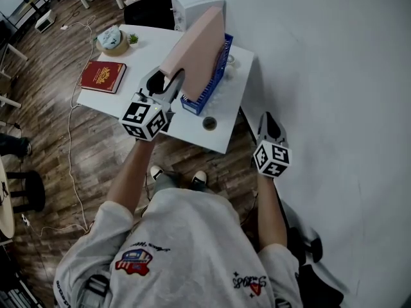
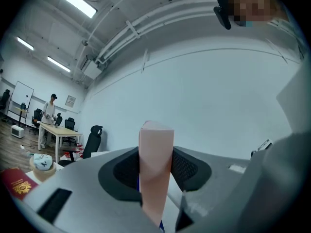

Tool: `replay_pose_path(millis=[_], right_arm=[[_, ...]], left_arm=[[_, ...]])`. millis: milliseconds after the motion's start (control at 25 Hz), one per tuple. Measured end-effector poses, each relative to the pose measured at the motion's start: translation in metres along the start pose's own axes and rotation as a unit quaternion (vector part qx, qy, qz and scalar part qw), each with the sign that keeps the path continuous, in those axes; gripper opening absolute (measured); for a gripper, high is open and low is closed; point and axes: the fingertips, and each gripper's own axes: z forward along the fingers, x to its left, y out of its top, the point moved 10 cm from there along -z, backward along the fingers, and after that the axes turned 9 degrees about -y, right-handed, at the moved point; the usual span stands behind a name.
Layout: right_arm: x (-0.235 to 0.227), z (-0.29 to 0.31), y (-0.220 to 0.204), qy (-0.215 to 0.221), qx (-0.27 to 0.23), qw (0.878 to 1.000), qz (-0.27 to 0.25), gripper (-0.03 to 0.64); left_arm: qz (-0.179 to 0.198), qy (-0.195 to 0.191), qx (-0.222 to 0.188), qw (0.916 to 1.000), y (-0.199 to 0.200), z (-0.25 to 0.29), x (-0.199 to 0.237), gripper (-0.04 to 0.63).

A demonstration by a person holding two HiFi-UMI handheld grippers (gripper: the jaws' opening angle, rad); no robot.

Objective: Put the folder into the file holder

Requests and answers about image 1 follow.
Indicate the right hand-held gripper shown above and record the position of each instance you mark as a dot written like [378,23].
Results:
[273,157]

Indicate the person's right forearm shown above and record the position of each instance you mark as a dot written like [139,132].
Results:
[272,213]

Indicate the white power strip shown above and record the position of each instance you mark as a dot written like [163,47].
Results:
[25,220]

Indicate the pink folder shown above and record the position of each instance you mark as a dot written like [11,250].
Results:
[199,53]

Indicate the person's right shoe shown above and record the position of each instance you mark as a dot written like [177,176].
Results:
[199,176]

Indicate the metal frame shelf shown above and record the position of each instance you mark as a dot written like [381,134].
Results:
[19,2]

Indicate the person's left shoe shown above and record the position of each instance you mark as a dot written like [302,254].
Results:
[156,173]

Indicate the small green potted plant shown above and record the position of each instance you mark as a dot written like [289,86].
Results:
[133,39]

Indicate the white air purifier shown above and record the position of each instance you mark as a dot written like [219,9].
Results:
[196,3]

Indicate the person's grey trouser legs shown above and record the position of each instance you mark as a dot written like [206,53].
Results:
[167,181]

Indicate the person's shoe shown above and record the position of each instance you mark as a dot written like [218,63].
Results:
[199,176]
[156,173]

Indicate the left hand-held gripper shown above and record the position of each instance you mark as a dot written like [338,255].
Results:
[143,120]

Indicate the white desk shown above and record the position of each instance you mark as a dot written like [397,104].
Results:
[144,59]

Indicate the person's grey printed shirt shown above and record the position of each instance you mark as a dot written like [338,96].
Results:
[186,255]

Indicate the small white desk fan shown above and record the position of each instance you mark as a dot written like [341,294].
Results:
[232,61]

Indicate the round woven basket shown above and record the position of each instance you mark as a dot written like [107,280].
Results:
[114,50]

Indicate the light blue cloth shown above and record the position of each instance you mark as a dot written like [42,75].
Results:
[109,37]

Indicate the white microwave oven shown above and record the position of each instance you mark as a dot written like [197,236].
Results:
[45,21]

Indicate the red hardcover book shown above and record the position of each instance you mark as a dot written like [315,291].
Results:
[101,75]

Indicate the black stool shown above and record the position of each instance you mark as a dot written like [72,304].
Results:
[27,189]

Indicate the round beige table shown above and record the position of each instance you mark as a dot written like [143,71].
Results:
[5,204]

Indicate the blue file rack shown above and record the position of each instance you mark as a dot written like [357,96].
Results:
[208,91]

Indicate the person's left forearm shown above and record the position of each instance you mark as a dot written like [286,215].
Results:
[133,175]

